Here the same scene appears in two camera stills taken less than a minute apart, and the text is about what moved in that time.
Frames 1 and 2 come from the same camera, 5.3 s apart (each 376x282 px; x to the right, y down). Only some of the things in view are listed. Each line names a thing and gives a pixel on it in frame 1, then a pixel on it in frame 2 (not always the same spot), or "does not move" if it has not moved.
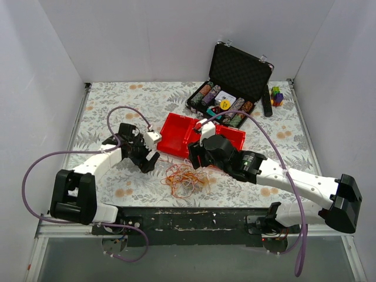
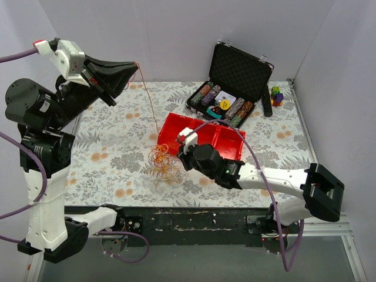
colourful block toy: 277,97 does not move
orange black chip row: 239,118 does not move
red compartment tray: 177,132 does not move
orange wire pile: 184,179 -> 165,165
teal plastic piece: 210,112 does not move
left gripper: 144,160 -> 98,86
